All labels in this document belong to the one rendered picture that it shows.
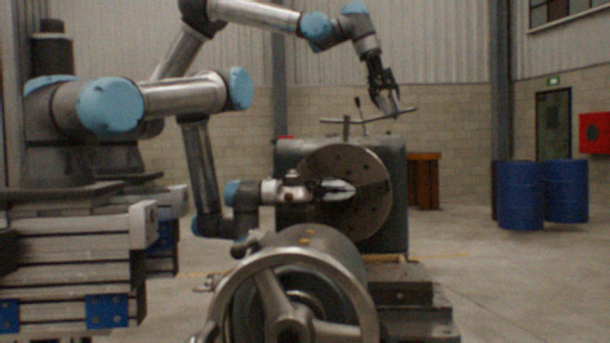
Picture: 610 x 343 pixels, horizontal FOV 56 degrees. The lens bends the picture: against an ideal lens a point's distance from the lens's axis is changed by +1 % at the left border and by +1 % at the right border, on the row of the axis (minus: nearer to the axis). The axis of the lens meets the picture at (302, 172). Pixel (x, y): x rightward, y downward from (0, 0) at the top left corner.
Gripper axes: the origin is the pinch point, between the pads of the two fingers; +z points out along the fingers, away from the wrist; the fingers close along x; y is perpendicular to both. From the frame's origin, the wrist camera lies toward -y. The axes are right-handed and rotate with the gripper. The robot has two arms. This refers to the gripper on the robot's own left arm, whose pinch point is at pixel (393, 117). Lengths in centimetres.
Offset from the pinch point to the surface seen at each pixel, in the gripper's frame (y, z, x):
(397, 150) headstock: -16.8, 10.7, -1.1
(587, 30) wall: -899, -16, 439
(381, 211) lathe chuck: -0.9, 25.7, -13.4
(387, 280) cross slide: 64, 29, -17
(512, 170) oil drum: -596, 122, 166
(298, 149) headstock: -17.7, -1.5, -31.8
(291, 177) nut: 58, 4, -28
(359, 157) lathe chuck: -1.3, 7.8, -13.7
